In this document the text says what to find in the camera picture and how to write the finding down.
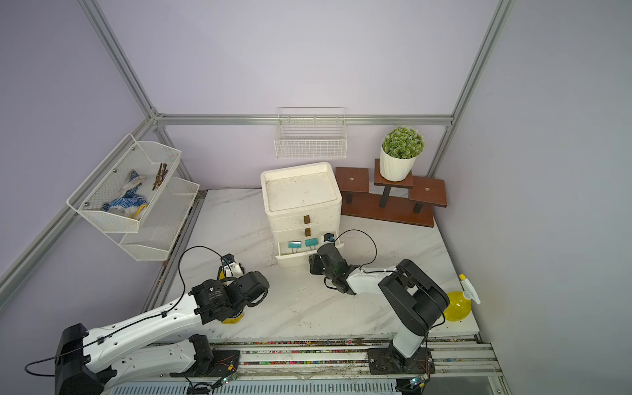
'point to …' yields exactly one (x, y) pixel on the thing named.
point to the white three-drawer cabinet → (303, 204)
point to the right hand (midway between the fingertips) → (314, 261)
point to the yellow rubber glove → (233, 320)
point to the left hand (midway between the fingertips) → (252, 284)
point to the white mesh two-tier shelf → (155, 236)
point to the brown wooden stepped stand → (410, 201)
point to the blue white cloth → (132, 204)
